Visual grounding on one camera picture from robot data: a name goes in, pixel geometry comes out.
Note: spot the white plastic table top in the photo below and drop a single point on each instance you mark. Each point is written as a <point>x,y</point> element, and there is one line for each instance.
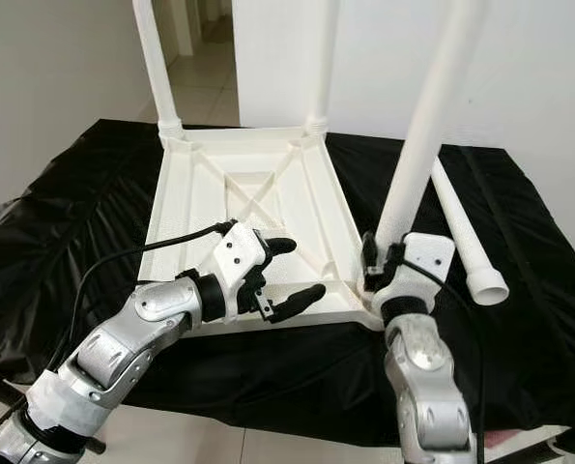
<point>190,222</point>

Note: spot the white plastic table leg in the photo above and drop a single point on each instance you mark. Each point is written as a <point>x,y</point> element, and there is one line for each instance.
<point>427,116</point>
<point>154,58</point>
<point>466,232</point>
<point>321,58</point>

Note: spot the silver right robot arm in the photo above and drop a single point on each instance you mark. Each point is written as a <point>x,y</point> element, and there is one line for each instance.
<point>422,358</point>

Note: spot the black tablecloth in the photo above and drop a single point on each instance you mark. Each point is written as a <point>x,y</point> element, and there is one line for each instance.
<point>55,271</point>

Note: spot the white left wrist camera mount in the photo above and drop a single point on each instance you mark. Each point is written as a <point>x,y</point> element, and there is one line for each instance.
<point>244,253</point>

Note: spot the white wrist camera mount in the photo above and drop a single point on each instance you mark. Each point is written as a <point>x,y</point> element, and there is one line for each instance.
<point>427,253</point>
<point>244,253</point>

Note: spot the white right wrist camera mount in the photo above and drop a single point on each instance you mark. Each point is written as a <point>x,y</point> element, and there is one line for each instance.
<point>427,253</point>

